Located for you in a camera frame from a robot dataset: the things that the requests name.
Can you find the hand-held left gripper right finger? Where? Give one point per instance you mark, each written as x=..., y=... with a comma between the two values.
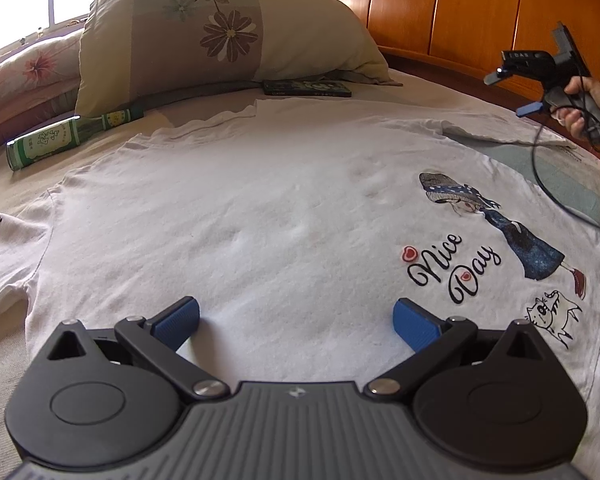
x=415, y=326

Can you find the dark book under pillow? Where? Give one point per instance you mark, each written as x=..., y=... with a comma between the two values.
x=307, y=88

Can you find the floral cream pillow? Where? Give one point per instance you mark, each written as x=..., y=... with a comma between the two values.
x=130, y=60

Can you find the green glass bottle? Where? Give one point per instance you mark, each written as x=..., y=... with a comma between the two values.
x=45, y=145

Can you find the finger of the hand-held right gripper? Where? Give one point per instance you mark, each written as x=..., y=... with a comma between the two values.
x=495, y=77
x=530, y=109

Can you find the folded pink floral quilt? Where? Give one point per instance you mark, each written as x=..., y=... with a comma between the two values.
x=25, y=75

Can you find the wooden headboard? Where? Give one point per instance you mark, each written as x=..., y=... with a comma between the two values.
x=480, y=10

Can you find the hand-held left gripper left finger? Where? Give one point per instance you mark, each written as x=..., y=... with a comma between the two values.
x=177, y=321

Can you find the striped bed sheet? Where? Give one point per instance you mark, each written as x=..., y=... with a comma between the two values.
x=570, y=175

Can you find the white printed t-shirt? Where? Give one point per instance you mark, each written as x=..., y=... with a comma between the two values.
x=255, y=220

